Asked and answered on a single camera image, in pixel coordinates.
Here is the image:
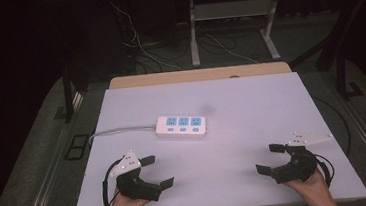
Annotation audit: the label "short white floor cable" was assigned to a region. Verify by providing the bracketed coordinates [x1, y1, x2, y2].
[204, 28, 260, 69]

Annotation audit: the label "black floor cable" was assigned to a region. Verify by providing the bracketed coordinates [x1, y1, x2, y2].
[311, 93, 354, 160]

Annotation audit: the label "black floor socket frame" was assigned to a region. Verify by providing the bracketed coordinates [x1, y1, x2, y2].
[61, 133, 93, 162]

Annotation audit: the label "thin black metal stand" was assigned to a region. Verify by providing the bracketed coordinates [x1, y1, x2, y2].
[59, 64, 77, 124]

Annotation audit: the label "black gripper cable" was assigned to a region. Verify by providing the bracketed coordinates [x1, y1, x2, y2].
[311, 151, 337, 190]
[99, 157, 128, 206]

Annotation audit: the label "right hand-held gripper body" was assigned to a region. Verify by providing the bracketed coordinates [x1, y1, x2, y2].
[267, 128, 337, 186]

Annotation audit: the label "grey power strip cable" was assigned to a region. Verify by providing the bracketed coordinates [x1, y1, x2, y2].
[87, 123, 159, 147]

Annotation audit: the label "white table cover board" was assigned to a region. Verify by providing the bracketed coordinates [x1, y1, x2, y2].
[63, 66, 366, 206]

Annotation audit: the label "wooden table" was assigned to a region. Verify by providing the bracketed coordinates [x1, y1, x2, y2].
[107, 60, 293, 90]

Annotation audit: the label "large black metal stand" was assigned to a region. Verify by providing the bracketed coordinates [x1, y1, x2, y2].
[283, 0, 366, 106]

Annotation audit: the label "grey metal desk frame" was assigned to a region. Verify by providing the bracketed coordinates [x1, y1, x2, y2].
[174, 0, 337, 70]

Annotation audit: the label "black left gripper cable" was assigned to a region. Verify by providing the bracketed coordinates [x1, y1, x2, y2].
[99, 157, 128, 206]

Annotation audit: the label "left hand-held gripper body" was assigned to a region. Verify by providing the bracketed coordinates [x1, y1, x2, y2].
[107, 147, 164, 206]

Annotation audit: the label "long white floor cable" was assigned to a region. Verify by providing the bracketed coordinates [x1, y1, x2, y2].
[109, 0, 183, 77]

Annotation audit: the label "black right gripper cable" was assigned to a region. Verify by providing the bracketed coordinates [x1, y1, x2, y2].
[311, 151, 337, 190]

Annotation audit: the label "person's right hand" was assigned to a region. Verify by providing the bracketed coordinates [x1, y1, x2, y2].
[281, 166, 333, 206]

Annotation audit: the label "white power strip blue sockets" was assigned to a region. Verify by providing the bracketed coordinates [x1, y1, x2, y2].
[153, 112, 210, 142]

